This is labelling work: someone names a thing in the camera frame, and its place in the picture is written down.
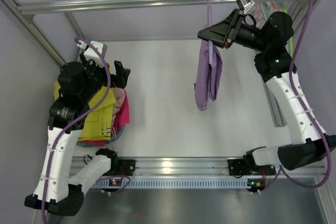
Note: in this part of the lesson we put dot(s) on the purple clothes hanger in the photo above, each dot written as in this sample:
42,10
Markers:
210,22

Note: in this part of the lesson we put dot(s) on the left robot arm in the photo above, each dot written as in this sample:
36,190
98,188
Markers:
57,193

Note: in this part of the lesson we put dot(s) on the pink cloth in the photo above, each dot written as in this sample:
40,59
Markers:
119,95

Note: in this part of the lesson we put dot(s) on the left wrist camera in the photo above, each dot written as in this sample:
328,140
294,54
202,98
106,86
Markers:
90,54

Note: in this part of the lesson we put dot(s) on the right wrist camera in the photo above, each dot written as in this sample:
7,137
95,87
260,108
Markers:
245,5

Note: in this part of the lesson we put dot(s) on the yellow trousers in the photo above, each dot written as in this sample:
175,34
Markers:
97,126

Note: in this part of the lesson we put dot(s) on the slotted cable duct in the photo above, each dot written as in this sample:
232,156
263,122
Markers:
180,183

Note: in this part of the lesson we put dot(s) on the orange clothes hanger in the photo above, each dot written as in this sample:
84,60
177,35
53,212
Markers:
261,18

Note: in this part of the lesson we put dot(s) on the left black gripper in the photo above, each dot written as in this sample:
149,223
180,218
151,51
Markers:
115,77

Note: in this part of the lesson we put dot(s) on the aluminium hanging rail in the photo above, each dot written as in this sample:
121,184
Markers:
70,6

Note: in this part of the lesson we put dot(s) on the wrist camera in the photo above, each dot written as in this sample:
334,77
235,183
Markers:
245,5
90,54

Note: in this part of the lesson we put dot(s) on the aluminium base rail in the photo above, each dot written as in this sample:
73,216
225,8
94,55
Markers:
194,167

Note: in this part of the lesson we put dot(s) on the purple trousers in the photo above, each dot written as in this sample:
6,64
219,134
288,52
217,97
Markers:
208,75

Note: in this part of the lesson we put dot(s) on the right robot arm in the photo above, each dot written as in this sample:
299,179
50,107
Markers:
308,142

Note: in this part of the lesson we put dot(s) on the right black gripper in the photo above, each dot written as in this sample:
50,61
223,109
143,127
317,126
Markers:
233,30

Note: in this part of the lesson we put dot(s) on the magenta cloth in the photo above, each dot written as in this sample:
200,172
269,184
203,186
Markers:
122,117

